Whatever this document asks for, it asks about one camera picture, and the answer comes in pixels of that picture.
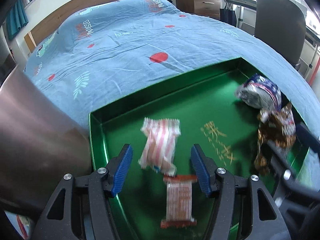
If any brown nutritious snack bag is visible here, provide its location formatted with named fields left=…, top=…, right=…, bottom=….
left=254, top=102, right=296, bottom=175

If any red white biscuit pack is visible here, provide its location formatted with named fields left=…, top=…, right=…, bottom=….
left=161, top=175, right=197, bottom=229

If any blue silver snack bag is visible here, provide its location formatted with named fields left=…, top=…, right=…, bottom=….
left=234, top=74, right=281, bottom=111

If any pink striped candy pack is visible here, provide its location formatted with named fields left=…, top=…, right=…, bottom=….
left=138, top=118, right=181, bottom=177

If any black brown electric kettle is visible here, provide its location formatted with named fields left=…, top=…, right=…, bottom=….
left=0, top=37, right=93, bottom=214

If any green tray box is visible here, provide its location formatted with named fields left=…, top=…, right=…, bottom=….
left=88, top=56, right=312, bottom=240

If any grey office chair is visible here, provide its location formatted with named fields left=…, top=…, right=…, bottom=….
left=254, top=0, right=307, bottom=71

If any desk by window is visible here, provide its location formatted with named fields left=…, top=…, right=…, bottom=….
left=215, top=0, right=320, bottom=81

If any dark tote bag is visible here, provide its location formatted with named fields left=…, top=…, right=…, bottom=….
left=220, top=3, right=236, bottom=27

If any blue patterned bed cover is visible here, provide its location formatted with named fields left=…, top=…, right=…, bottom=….
left=4, top=0, right=320, bottom=240

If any teal curtain left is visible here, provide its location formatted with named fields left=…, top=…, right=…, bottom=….
left=6, top=0, right=29, bottom=41

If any wooden headboard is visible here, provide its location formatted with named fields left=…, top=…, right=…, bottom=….
left=22, top=0, right=117, bottom=53

